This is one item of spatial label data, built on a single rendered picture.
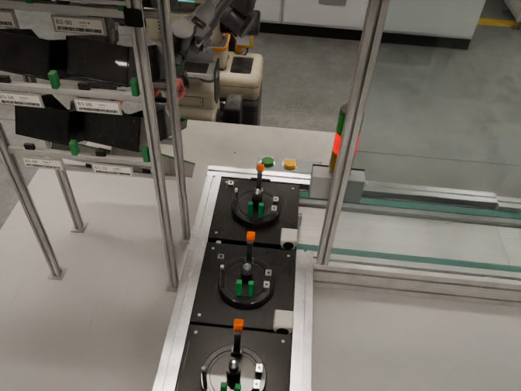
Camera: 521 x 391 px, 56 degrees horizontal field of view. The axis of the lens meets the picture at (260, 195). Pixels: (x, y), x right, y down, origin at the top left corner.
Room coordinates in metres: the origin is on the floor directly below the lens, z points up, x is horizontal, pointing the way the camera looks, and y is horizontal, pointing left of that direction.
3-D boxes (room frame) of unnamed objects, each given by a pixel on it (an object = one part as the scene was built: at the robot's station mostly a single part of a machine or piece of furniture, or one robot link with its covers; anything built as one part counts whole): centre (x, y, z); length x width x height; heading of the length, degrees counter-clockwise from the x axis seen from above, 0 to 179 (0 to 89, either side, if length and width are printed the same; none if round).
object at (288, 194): (0.95, 0.01, 0.96); 0.24 x 0.24 x 0.02; 87
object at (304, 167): (1.16, -0.09, 0.93); 0.21 x 0.07 x 0.06; 87
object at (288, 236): (0.85, -0.08, 0.97); 0.05 x 0.05 x 0.04; 87
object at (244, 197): (0.95, 0.01, 0.98); 0.14 x 0.14 x 0.02
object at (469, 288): (0.91, -0.29, 0.91); 0.84 x 0.28 x 0.10; 87
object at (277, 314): (0.70, 0.02, 1.01); 0.24 x 0.24 x 0.13; 87
